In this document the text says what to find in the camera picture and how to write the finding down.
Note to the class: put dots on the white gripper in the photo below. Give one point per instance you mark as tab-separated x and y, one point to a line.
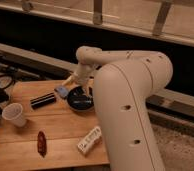
81	76

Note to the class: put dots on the white plastic cup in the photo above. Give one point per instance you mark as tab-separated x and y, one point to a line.
14	114

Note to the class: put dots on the dark ceramic bowl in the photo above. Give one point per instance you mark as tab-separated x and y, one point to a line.
78	100

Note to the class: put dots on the small blue sponge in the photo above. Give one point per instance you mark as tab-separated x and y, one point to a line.
62	91

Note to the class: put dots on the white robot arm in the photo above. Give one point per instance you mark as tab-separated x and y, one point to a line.
122	81

